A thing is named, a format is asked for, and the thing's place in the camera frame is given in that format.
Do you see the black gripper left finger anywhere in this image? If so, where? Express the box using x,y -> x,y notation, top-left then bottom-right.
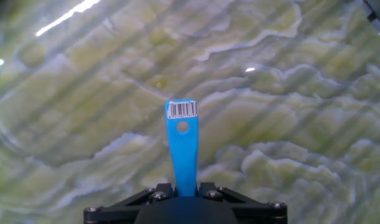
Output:
83,182 -> 175,224

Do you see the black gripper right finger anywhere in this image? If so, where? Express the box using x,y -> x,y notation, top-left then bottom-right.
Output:
197,182 -> 288,224

